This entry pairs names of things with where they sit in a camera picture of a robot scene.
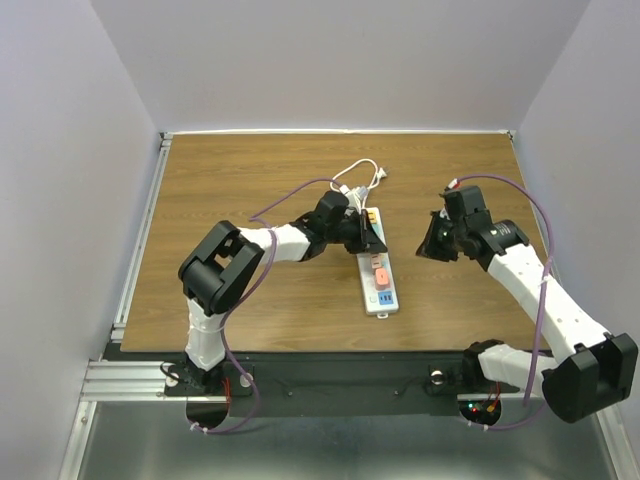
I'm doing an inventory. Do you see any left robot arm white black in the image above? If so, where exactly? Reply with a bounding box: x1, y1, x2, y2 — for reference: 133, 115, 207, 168
168, 190, 388, 395

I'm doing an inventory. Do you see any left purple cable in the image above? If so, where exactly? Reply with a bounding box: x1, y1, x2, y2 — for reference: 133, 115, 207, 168
188, 178, 346, 435

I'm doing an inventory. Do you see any white power strip cord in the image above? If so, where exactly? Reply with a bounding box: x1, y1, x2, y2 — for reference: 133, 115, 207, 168
330, 157, 391, 201

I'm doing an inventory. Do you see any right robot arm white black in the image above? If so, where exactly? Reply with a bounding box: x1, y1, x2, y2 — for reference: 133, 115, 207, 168
416, 210, 639, 423

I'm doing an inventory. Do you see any pink orange charger plug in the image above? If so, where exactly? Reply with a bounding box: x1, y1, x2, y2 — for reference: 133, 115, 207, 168
373, 267, 391, 291

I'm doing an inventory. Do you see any white power strip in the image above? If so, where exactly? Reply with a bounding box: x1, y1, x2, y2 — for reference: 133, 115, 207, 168
352, 207, 401, 319

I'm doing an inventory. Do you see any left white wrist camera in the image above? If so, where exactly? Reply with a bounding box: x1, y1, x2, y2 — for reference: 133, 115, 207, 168
339, 185, 369, 211

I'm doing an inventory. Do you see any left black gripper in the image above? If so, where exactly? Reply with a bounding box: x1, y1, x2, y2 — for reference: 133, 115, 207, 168
324, 209, 386, 254

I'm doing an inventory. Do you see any brown pink charger plug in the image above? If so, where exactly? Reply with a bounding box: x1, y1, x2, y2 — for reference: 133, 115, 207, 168
370, 254, 386, 270

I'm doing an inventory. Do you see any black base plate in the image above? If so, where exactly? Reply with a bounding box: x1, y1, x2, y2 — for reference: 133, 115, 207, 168
108, 352, 512, 428

